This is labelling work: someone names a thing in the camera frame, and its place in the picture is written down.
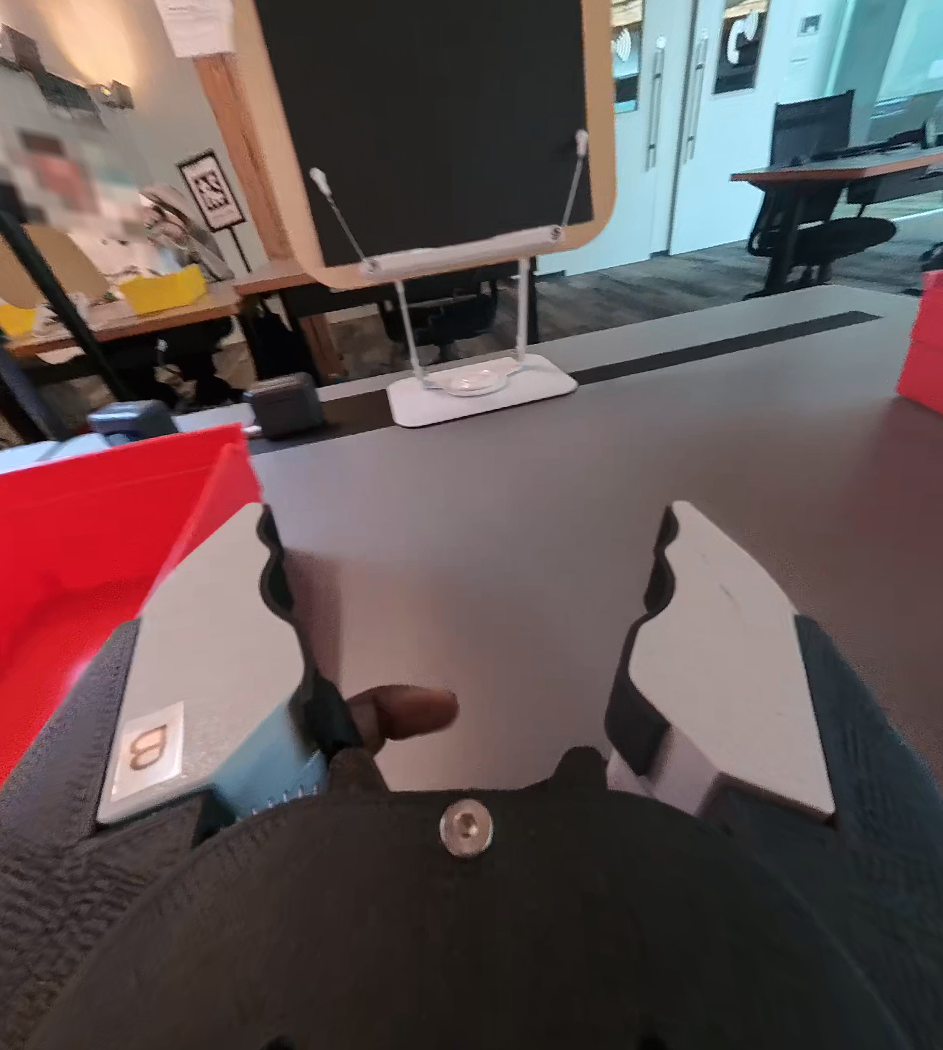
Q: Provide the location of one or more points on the dark blue adapter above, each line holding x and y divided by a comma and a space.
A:
131, 420

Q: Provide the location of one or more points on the person's left hand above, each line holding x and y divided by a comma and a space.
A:
410, 710

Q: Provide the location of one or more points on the wooden framed black board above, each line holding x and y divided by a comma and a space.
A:
430, 123

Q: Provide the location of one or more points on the white desk lamp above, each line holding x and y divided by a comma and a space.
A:
479, 390

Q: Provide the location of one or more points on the black office chair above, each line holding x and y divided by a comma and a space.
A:
816, 164
438, 316

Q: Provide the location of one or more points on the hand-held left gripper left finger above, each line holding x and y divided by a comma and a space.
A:
217, 648

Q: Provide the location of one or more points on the wooden table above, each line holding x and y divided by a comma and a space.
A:
151, 324

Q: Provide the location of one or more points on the black tripod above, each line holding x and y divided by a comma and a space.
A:
20, 254

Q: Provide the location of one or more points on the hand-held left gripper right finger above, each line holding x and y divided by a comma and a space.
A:
725, 656

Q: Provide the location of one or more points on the cardboard sheet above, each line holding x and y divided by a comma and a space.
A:
28, 262

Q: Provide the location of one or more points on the white paper sheet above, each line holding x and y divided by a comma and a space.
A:
192, 24

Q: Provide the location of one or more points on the office desk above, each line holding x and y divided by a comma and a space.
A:
857, 168

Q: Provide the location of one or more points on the black and white code sign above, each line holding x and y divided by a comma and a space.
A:
211, 191

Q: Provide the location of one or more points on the black charger cube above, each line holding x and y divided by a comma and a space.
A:
283, 406

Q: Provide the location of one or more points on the wooden post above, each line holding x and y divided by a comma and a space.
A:
250, 164

